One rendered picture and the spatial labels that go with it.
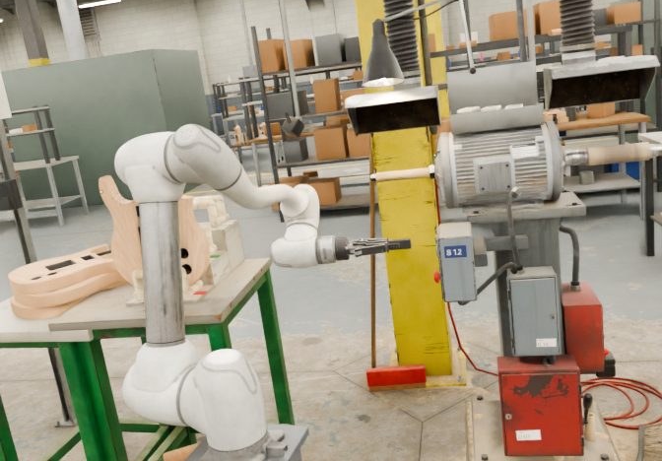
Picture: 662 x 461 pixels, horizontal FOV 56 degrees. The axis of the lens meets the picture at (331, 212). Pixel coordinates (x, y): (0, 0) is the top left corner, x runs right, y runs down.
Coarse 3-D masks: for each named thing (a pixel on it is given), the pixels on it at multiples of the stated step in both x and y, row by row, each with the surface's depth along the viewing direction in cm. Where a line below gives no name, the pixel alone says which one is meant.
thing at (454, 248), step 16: (448, 224) 192; (464, 224) 189; (448, 240) 178; (464, 240) 177; (448, 256) 179; (464, 256) 178; (448, 272) 180; (464, 272) 180; (496, 272) 194; (512, 272) 196; (448, 288) 182; (464, 288) 181; (480, 288) 194; (464, 304) 194
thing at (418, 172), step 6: (420, 168) 209; (426, 168) 209; (378, 174) 212; (384, 174) 211; (390, 174) 211; (396, 174) 210; (402, 174) 210; (408, 174) 209; (414, 174) 209; (420, 174) 209; (426, 174) 208; (378, 180) 212; (384, 180) 212; (390, 180) 212
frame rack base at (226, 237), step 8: (200, 224) 248; (208, 224) 246; (232, 224) 242; (216, 232) 235; (224, 232) 234; (232, 232) 242; (216, 240) 235; (224, 240) 235; (232, 240) 241; (240, 240) 249; (224, 248) 236; (232, 248) 241; (240, 248) 248; (232, 256) 240; (240, 256) 248; (232, 264) 240
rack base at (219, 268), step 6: (216, 252) 233; (222, 252) 232; (210, 258) 226; (216, 258) 226; (222, 258) 230; (228, 258) 235; (210, 264) 220; (216, 264) 225; (222, 264) 230; (228, 264) 235; (210, 270) 221; (216, 270) 225; (222, 270) 230; (228, 270) 235; (204, 276) 222; (210, 276) 222; (216, 276) 224; (222, 276) 229; (204, 282) 223; (210, 282) 222; (216, 282) 224
